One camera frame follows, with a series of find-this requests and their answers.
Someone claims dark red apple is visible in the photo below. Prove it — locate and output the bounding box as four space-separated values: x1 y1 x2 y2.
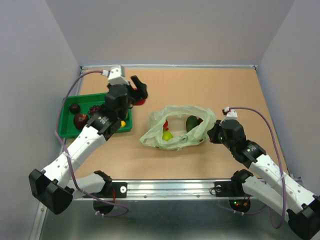
73 113 89 130

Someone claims aluminium front rail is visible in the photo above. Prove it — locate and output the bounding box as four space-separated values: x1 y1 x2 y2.
74 178 266 201

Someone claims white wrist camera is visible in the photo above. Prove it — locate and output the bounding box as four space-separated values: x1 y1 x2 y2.
107 65 130 86
222 107 238 122

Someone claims green plastic tray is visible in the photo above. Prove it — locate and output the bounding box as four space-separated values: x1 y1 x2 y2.
56 93 133 140

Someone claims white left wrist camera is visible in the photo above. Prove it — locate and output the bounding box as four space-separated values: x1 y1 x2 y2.
107 65 130 86

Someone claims dark purple plum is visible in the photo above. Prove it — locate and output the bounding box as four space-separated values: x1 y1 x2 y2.
68 103 81 115

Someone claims small red fruit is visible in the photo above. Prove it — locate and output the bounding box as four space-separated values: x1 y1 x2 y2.
163 120 169 131

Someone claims dark red grape bunch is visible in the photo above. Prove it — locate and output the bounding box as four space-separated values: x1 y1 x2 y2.
87 105 101 116

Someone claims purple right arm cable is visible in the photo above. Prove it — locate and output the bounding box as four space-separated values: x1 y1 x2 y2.
229 107 289 228

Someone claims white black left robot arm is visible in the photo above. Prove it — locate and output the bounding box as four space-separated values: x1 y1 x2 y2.
28 75 148 215

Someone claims yellow pear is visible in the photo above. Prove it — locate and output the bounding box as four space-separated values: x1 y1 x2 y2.
162 131 173 141

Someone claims dark green avocado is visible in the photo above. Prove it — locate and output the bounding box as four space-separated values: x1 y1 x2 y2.
185 115 198 132

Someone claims bright red apple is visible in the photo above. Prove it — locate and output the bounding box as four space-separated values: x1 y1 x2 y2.
132 87 148 106

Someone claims light green plastic bag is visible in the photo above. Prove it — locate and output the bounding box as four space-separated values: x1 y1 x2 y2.
139 105 217 151

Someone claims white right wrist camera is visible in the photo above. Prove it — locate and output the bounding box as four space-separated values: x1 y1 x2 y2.
222 107 238 122

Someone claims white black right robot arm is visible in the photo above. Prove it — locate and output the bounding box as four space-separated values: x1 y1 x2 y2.
207 119 320 240

